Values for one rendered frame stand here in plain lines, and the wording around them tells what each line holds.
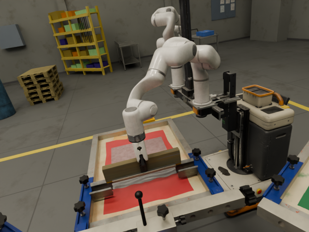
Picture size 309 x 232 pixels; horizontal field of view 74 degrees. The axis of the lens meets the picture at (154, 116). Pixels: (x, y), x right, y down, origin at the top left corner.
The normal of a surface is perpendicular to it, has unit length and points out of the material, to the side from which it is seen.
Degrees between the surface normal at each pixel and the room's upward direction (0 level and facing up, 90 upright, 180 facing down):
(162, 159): 91
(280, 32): 90
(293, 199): 0
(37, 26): 90
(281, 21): 90
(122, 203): 0
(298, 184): 0
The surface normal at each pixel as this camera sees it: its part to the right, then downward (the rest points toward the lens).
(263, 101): 0.26, 0.42
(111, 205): -0.15, -0.89
